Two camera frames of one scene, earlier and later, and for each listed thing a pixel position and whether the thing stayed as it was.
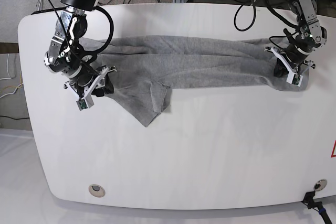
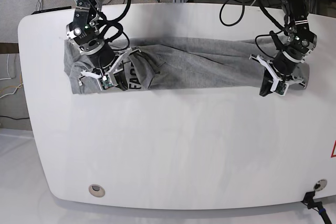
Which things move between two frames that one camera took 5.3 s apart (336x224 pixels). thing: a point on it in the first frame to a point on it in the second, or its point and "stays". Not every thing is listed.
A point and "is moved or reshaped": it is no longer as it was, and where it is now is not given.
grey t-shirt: (147, 67) is moved or reshaped
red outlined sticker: (333, 155) stays
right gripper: (83, 86) to (106, 64)
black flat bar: (48, 10) stays
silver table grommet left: (96, 190) stays
